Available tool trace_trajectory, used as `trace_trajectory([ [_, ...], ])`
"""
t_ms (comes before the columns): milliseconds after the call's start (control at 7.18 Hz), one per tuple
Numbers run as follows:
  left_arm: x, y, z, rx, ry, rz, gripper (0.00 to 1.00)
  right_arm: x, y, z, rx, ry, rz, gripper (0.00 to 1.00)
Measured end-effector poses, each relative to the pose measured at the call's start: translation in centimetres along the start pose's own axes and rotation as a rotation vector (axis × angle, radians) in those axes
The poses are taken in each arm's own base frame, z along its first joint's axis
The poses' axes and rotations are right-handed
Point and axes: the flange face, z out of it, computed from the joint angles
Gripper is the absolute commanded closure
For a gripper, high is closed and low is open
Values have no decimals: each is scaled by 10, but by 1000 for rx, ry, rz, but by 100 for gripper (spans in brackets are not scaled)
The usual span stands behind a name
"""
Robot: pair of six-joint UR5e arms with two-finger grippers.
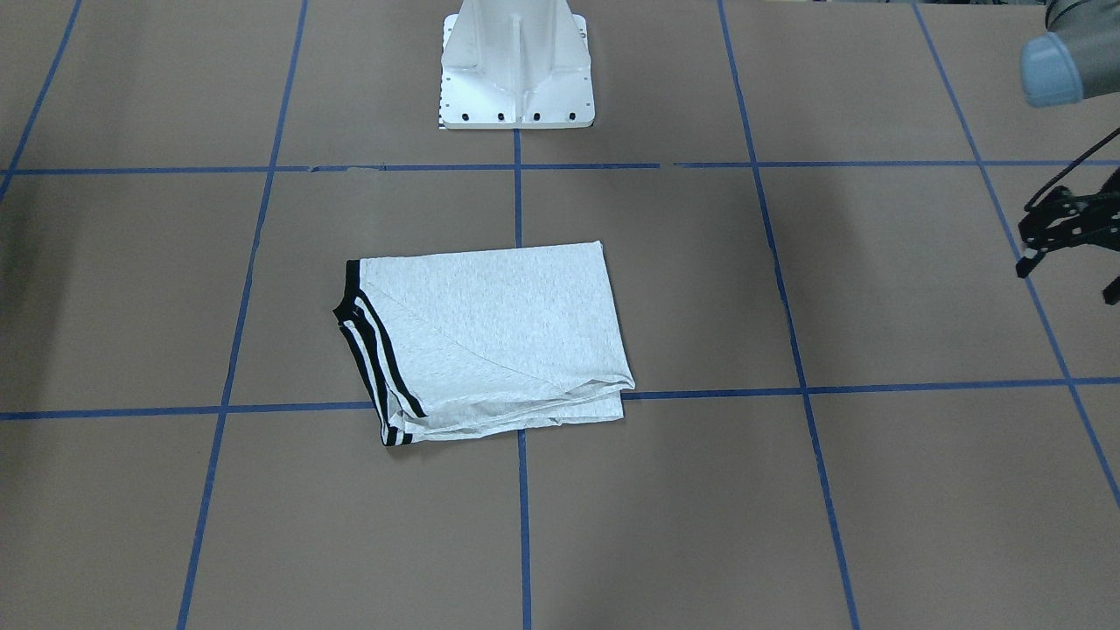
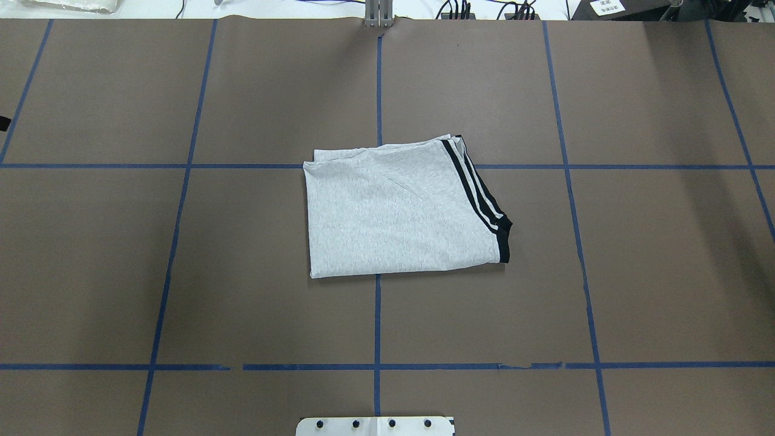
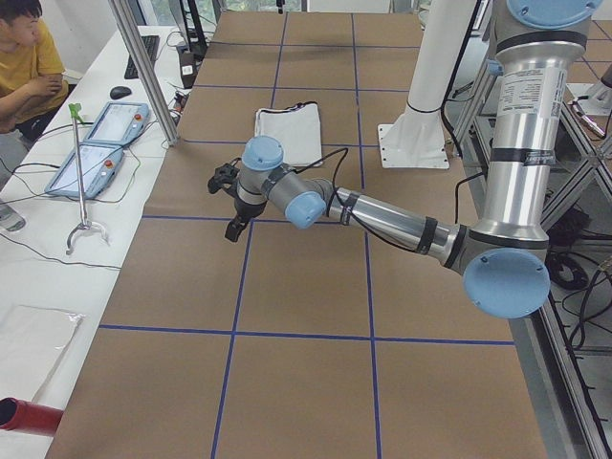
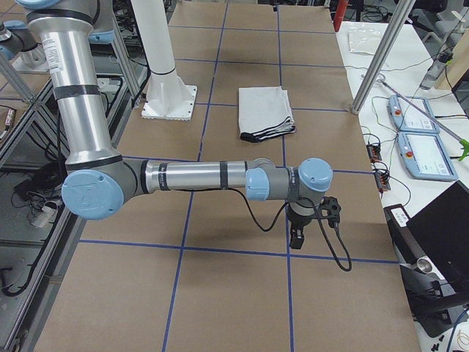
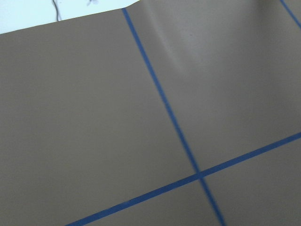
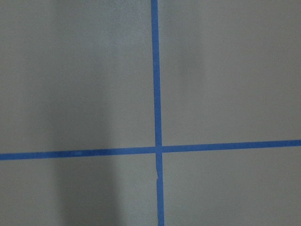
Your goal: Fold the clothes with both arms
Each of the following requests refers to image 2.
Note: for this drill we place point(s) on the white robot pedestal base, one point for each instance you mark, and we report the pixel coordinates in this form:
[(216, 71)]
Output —
[(400, 425)]

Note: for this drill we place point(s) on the grey cartoon print t-shirt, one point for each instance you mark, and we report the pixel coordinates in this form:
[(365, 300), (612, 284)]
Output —
[(400, 208)]

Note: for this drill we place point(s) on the aluminium frame post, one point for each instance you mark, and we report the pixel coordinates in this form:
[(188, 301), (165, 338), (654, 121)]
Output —
[(378, 13)]

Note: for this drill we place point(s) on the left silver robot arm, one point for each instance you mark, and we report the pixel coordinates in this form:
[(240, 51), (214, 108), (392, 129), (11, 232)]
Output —
[(5, 123)]

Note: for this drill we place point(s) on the black device with label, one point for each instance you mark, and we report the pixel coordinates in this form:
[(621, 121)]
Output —
[(637, 11)]

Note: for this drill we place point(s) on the clear plastic bag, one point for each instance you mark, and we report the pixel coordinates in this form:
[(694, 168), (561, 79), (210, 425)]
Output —
[(102, 7)]

